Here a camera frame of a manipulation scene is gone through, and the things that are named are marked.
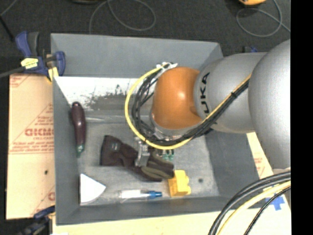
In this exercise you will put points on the dark brown glove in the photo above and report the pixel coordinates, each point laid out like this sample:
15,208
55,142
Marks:
117,153

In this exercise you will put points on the white tube with blue cap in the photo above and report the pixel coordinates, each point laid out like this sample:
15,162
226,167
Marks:
133,194

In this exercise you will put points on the yellow toy block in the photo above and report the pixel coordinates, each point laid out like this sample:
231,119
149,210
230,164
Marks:
179,183

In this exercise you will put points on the white triangular piece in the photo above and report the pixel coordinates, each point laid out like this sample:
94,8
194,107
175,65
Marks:
89,188

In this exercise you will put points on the purple toy eggplant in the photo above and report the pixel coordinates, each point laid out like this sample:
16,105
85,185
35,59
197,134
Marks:
78,126

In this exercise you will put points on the grey metal bin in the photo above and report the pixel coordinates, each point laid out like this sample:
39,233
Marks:
122,57

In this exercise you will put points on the brown cardboard board, red print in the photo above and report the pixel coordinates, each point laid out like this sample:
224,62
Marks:
29,121

